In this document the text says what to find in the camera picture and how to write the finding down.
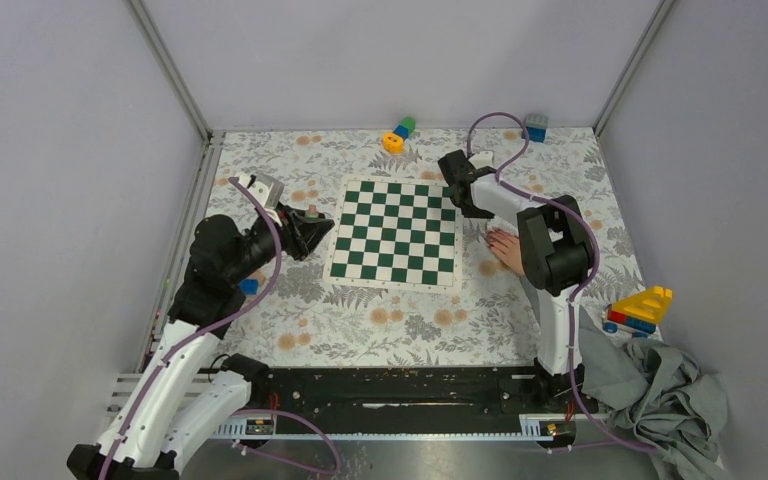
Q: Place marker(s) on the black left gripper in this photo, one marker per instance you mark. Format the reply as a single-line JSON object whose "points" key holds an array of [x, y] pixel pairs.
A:
{"points": [[300, 232]]}

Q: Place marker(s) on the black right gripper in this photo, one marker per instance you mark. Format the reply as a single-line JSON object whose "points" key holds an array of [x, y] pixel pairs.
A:
{"points": [[479, 213]]}

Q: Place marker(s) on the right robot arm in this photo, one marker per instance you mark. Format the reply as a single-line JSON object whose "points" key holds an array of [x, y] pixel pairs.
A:
{"points": [[556, 249]]}

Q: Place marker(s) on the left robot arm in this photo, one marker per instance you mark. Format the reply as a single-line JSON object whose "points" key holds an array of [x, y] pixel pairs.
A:
{"points": [[153, 437]]}

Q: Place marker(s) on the person's hand painted nails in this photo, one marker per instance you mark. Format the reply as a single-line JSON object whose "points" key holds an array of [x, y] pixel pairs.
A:
{"points": [[506, 247]]}

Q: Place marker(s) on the blue green toy block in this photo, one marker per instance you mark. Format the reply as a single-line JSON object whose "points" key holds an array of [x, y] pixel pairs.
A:
{"points": [[405, 127]]}

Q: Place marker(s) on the orange round toy brick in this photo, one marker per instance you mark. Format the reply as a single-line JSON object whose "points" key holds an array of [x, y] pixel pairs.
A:
{"points": [[392, 142]]}

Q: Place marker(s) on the green white chessboard mat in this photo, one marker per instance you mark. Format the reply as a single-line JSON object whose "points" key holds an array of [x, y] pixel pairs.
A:
{"points": [[395, 234]]}

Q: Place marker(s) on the blue yellow toy brick car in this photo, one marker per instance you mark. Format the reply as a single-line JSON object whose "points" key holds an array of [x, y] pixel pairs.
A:
{"points": [[249, 286]]}

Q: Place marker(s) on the blue grey toy brick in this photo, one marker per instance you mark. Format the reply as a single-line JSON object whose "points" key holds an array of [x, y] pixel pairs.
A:
{"points": [[536, 127]]}

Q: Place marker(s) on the red blue toy brick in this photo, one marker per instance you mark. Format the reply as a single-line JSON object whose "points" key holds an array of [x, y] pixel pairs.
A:
{"points": [[614, 322]]}

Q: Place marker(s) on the yellow toy piece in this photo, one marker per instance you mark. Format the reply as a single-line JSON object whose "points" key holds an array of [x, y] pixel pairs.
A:
{"points": [[650, 305]]}

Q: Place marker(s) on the grey cloth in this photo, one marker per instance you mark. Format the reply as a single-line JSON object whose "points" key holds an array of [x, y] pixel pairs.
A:
{"points": [[662, 397]]}

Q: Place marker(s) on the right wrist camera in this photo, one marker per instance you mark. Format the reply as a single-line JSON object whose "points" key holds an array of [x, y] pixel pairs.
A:
{"points": [[482, 159]]}

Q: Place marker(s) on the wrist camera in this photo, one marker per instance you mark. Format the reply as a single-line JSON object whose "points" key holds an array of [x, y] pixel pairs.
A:
{"points": [[482, 159], [266, 189]]}

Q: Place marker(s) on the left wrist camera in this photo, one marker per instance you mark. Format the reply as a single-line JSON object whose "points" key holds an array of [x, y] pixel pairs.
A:
{"points": [[266, 189]]}

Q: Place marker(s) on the aluminium frame rail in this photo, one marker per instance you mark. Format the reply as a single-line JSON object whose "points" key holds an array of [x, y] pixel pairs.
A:
{"points": [[195, 205]]}

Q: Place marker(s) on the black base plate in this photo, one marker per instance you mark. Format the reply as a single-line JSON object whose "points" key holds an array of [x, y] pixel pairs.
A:
{"points": [[403, 402]]}

